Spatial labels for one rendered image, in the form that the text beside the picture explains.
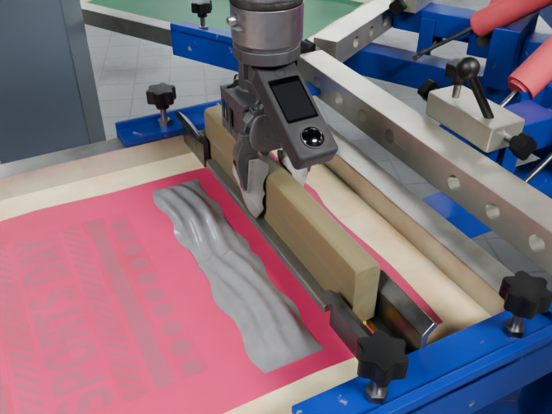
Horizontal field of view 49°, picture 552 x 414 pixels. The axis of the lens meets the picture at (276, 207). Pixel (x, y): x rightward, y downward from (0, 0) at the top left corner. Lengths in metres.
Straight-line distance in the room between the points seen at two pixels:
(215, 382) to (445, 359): 0.22
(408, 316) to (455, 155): 0.28
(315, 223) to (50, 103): 0.73
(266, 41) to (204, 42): 0.68
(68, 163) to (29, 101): 0.35
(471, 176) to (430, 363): 0.27
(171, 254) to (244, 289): 0.12
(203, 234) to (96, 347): 0.20
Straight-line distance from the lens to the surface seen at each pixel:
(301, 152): 0.59
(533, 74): 1.00
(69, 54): 1.19
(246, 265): 0.72
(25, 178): 0.91
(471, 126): 0.83
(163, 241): 0.78
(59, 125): 1.25
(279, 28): 0.61
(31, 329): 0.71
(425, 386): 0.55
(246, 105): 0.66
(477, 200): 0.77
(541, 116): 0.94
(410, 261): 0.75
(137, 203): 0.85
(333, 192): 0.86
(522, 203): 0.74
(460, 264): 0.72
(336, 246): 0.60
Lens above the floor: 1.44
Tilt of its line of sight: 36 degrees down
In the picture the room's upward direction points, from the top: straight up
